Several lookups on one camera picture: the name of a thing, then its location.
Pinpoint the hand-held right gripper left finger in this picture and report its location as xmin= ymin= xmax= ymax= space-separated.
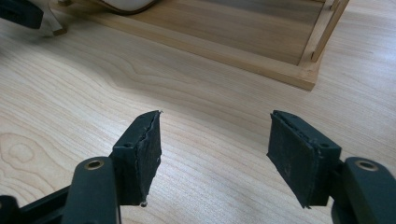
xmin=112 ymin=110 xmax=163 ymax=207

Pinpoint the wooden shoe rack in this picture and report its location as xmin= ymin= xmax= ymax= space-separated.
xmin=50 ymin=0 xmax=350 ymax=91

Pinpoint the white high-heel shoe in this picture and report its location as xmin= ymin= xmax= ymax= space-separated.
xmin=39 ymin=0 xmax=161 ymax=37

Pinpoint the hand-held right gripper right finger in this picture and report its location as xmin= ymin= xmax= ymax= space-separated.
xmin=266 ymin=109 xmax=343 ymax=209

